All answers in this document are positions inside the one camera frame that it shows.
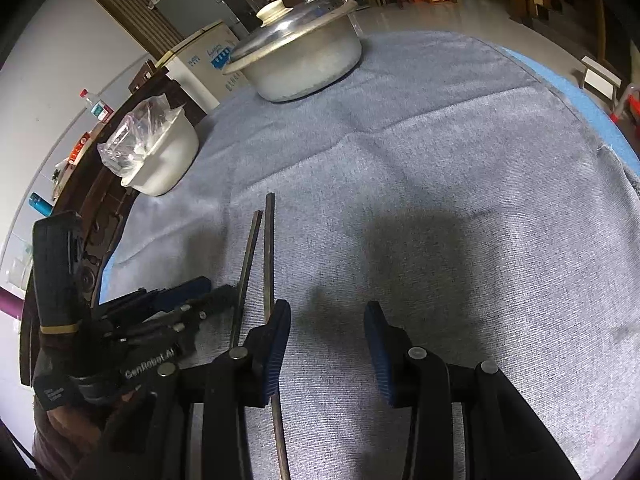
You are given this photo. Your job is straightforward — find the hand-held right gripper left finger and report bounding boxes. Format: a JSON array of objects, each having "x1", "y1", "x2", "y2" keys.
[{"x1": 145, "y1": 299, "x2": 292, "y2": 480}]

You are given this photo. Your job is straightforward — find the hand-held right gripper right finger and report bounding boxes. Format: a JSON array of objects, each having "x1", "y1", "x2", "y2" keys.
[{"x1": 363, "y1": 300, "x2": 581, "y2": 480}]

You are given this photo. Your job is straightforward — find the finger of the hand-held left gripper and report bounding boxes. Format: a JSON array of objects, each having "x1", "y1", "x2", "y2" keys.
[
  {"x1": 124, "y1": 284, "x2": 237, "y2": 339},
  {"x1": 99, "y1": 276, "x2": 212, "y2": 319}
]

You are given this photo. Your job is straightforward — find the dark metal chopstick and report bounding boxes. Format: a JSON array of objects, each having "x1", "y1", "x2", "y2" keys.
[
  {"x1": 229, "y1": 210, "x2": 263, "y2": 348},
  {"x1": 263, "y1": 192, "x2": 292, "y2": 480}
]

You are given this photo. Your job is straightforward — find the person's left hand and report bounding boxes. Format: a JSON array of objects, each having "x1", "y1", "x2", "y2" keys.
[{"x1": 32, "y1": 375, "x2": 157, "y2": 480}]

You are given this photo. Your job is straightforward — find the purple panel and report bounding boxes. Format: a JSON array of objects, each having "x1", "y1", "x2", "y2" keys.
[{"x1": 0, "y1": 287, "x2": 26, "y2": 318}]

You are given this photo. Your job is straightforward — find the dark carved wooden chair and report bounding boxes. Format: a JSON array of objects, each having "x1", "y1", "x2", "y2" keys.
[{"x1": 20, "y1": 60, "x2": 221, "y2": 386}]

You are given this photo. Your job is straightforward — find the white bowl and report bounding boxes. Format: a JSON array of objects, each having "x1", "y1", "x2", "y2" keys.
[{"x1": 120, "y1": 107, "x2": 200, "y2": 197}]

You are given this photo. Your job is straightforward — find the red packet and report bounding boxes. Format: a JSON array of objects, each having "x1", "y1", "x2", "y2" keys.
[{"x1": 67, "y1": 132, "x2": 93, "y2": 165}]

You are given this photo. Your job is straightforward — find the grey towel cloth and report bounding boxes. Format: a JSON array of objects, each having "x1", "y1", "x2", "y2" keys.
[{"x1": 100, "y1": 30, "x2": 640, "y2": 480}]

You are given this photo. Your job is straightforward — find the clear bottle with red cap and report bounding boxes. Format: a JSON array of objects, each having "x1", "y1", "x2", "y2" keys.
[{"x1": 80, "y1": 89, "x2": 113, "y2": 123}]

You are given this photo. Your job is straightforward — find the metal pot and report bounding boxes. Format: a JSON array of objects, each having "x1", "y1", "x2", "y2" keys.
[{"x1": 222, "y1": 10, "x2": 363, "y2": 102}]

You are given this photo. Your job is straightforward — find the brown slatted door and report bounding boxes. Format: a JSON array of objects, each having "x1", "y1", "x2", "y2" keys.
[{"x1": 82, "y1": 0, "x2": 183, "y2": 61}]

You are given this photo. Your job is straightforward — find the grey refrigerator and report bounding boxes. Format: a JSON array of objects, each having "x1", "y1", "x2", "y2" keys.
[{"x1": 155, "y1": 0, "x2": 251, "y2": 46}]

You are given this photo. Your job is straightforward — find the blue tablecloth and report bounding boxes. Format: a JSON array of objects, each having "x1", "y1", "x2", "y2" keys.
[{"x1": 100, "y1": 44, "x2": 640, "y2": 306}]

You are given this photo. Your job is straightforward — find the white stool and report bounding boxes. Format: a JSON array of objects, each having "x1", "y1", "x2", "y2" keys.
[{"x1": 580, "y1": 56, "x2": 623, "y2": 111}]

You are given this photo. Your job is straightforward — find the red plastic object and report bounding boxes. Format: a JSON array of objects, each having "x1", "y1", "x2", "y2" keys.
[{"x1": 610, "y1": 85, "x2": 640, "y2": 123}]

